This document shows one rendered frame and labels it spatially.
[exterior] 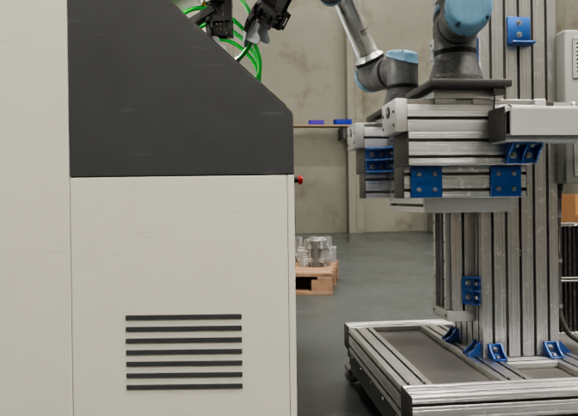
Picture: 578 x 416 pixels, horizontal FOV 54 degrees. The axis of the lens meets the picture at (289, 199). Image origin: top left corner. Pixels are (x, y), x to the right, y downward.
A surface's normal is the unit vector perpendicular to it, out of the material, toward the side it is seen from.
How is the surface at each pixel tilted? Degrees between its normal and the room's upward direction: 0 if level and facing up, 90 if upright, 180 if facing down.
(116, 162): 90
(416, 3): 90
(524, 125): 90
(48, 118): 90
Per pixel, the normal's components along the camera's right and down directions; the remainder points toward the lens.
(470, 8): -0.07, 0.14
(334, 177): 0.10, 0.00
